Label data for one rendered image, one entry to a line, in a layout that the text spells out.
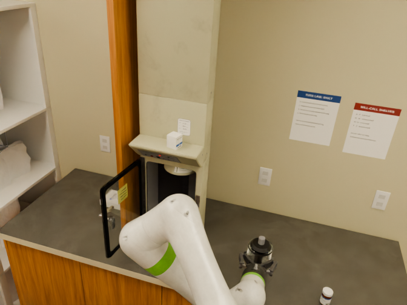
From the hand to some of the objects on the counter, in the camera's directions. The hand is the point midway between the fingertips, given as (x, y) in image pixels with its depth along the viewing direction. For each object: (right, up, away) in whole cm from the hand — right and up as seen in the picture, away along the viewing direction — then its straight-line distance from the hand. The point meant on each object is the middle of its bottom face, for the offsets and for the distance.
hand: (258, 254), depth 161 cm
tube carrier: (-1, -15, +8) cm, 17 cm away
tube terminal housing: (-39, +6, +45) cm, 60 cm away
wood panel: (-60, +12, +53) cm, 81 cm away
